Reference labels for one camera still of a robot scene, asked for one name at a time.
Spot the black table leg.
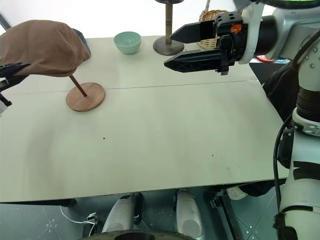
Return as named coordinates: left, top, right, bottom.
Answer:
left=209, top=193, right=240, bottom=240

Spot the black side table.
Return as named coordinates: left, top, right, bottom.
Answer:
left=249, top=60, right=294, bottom=86

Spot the wicker basket with white handle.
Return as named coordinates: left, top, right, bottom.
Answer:
left=198, top=0, right=230, bottom=50

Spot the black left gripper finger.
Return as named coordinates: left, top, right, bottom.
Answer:
left=0, top=73, right=26, bottom=88
left=0, top=62, right=32, bottom=77

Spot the grey right robot leg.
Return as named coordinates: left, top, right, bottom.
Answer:
left=174, top=188, right=204, bottom=235

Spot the brown cap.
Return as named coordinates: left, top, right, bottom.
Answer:
left=0, top=19, right=92, bottom=77

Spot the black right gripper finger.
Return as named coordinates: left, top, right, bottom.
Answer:
left=169, top=21, right=216, bottom=44
left=163, top=48, right=223, bottom=74

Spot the wooden hat stand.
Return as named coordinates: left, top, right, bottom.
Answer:
left=65, top=74, right=107, bottom=113

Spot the grey robot leg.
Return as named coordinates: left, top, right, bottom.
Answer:
left=174, top=188, right=204, bottom=235
left=100, top=192, right=142, bottom=235

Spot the black cloth bag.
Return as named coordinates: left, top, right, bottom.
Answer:
left=262, top=61, right=301, bottom=124

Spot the red packet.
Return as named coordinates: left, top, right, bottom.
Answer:
left=255, top=54, right=275, bottom=62

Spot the dark grey rounded object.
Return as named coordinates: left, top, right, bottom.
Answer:
left=71, top=28, right=91, bottom=55

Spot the white shoe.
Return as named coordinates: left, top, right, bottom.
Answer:
left=226, top=186, right=249, bottom=201

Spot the grey metal pedestal stand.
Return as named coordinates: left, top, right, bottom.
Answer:
left=152, top=0, right=185, bottom=57

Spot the mint green bowl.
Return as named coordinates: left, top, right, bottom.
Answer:
left=113, top=30, right=142, bottom=55

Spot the thin white cable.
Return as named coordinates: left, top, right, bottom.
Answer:
left=59, top=204, right=98, bottom=237

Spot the dark rounded robot waist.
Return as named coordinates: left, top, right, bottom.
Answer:
left=98, top=230, right=209, bottom=240

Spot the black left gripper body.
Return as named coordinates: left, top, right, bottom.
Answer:
left=0, top=86, right=13, bottom=107

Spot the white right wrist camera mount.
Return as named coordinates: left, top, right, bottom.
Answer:
left=239, top=1, right=265, bottom=65

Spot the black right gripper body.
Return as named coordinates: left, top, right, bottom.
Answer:
left=213, top=11, right=249, bottom=76

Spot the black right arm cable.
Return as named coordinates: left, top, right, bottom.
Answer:
left=272, top=32, right=320, bottom=221

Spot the grey left robot leg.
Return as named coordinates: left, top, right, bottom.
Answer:
left=100, top=192, right=142, bottom=235

